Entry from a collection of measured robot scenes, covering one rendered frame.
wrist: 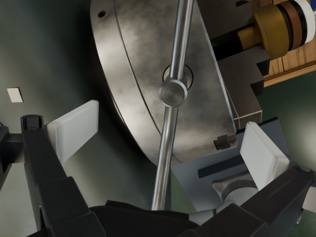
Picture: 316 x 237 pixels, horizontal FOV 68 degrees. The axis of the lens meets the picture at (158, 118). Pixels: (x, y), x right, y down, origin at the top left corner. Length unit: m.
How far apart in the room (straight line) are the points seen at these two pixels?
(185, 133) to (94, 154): 0.12
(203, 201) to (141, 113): 0.86
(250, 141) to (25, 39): 0.24
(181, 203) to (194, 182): 1.23
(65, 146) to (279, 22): 0.33
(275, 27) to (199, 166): 0.68
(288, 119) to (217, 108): 1.63
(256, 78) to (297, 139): 1.68
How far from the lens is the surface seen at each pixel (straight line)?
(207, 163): 0.96
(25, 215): 0.42
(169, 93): 0.18
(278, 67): 0.68
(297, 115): 1.90
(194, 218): 0.88
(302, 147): 2.08
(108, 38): 0.29
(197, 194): 1.07
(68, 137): 0.17
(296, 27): 0.41
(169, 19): 0.27
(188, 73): 0.26
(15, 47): 0.28
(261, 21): 0.39
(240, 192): 0.90
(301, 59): 0.70
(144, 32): 0.28
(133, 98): 0.27
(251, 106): 0.34
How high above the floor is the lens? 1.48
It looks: 61 degrees down
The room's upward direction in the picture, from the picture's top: 175 degrees counter-clockwise
